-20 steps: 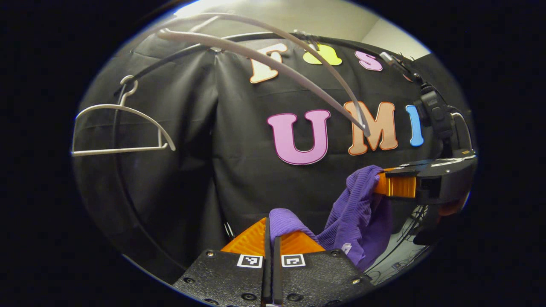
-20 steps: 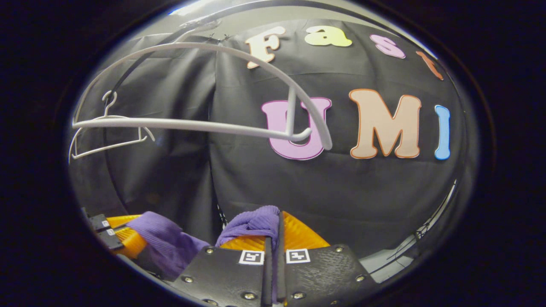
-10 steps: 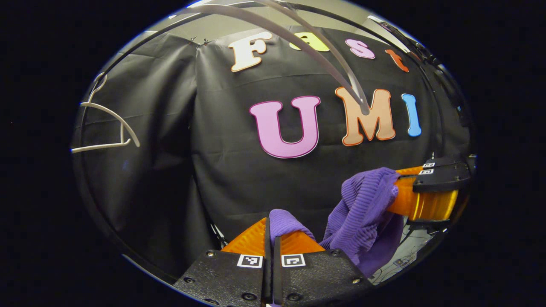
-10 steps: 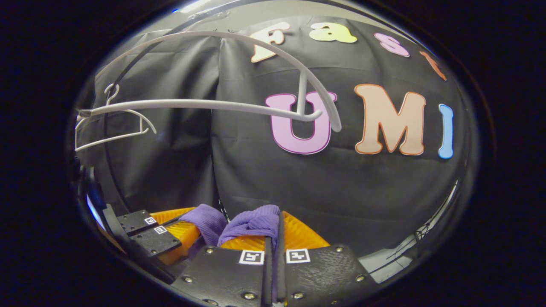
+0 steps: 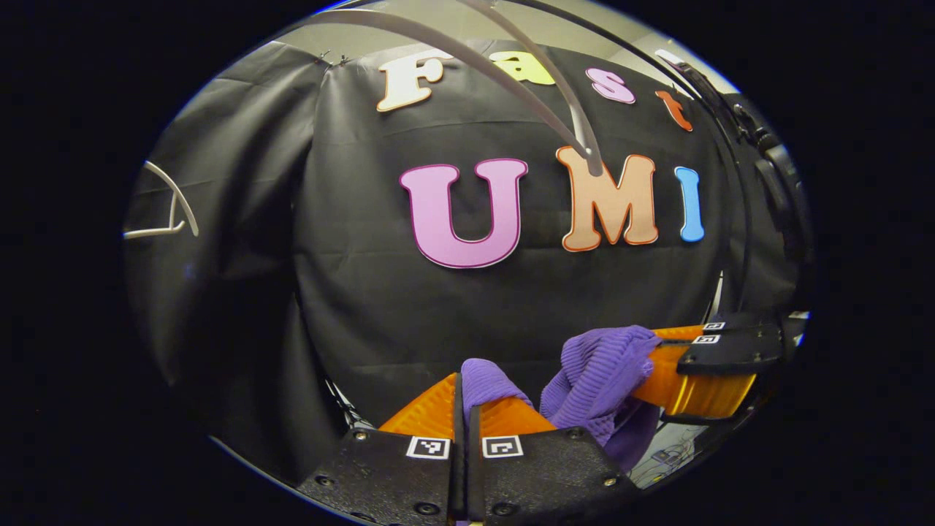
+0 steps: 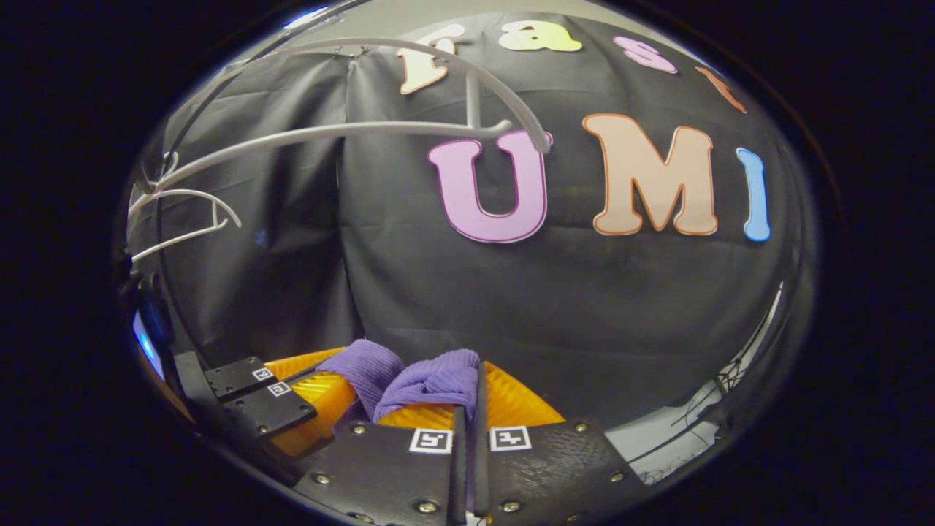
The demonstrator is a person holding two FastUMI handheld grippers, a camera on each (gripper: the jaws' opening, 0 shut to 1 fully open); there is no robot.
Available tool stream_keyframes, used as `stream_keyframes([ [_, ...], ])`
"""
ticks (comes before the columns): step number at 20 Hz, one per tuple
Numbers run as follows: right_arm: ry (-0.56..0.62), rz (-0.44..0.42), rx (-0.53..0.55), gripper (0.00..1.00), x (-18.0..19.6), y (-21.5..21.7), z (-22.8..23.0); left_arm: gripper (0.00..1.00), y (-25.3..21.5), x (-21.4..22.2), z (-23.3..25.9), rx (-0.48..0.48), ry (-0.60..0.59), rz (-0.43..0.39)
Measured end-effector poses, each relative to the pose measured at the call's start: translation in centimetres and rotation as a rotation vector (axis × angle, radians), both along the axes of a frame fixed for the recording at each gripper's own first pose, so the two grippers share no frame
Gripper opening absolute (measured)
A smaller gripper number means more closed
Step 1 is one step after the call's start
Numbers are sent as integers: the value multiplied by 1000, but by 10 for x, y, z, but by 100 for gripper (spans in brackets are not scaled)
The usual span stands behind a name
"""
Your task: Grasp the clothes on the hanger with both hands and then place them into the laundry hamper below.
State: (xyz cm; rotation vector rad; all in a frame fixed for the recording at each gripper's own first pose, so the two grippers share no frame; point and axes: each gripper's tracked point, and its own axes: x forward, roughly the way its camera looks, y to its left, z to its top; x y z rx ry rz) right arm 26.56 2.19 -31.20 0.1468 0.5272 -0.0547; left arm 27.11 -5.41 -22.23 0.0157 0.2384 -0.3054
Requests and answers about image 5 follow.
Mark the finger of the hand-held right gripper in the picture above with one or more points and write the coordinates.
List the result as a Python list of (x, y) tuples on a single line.
[(745, 320), (730, 354)]

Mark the black backdrop cloth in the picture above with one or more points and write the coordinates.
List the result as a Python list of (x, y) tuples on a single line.
[(365, 307)]

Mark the black clothes rack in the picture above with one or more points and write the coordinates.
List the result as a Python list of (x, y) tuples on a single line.
[(744, 226)]

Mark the white clothes hanger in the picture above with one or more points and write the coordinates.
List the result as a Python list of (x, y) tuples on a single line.
[(595, 157), (153, 232)]

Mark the purple knit garment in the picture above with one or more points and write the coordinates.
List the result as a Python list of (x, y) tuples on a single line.
[(599, 365)]

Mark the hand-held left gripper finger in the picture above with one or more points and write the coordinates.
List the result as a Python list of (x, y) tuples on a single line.
[(475, 467), (457, 467)]

